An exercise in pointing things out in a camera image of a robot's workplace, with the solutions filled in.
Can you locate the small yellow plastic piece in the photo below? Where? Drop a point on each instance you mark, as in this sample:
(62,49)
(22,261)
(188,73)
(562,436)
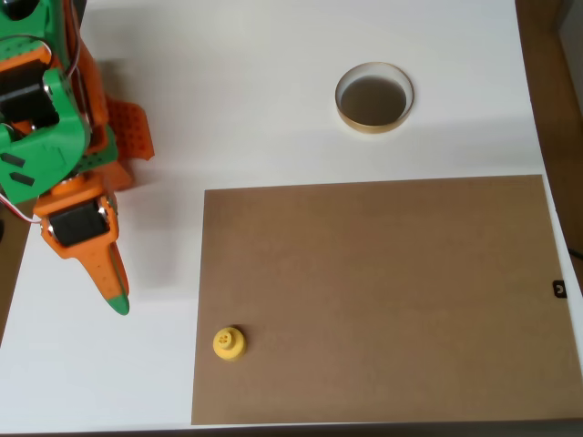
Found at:
(230,348)

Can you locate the green orange robot arm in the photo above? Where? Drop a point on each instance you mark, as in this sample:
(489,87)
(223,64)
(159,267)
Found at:
(45,150)

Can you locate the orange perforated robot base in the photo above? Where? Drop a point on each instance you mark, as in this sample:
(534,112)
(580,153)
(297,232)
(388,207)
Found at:
(132,127)

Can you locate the round shallow tape ring dish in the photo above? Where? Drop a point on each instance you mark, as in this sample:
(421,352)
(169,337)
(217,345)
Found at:
(373,102)

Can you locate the white base board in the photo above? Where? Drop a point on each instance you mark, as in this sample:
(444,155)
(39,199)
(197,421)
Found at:
(273,150)

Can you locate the brown fibreboard sheet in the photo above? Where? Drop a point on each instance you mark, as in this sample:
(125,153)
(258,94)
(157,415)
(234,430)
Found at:
(364,296)

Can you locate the small black clip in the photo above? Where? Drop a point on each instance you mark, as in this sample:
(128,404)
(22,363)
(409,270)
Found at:
(559,289)

